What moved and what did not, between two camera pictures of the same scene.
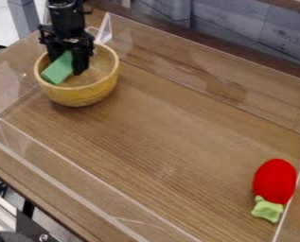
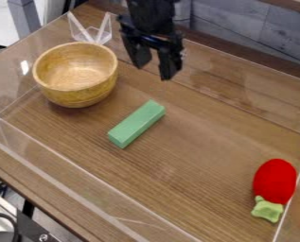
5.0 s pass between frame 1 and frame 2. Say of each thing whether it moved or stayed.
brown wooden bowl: stayed
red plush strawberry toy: stayed
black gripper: moved
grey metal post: stayed
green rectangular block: moved
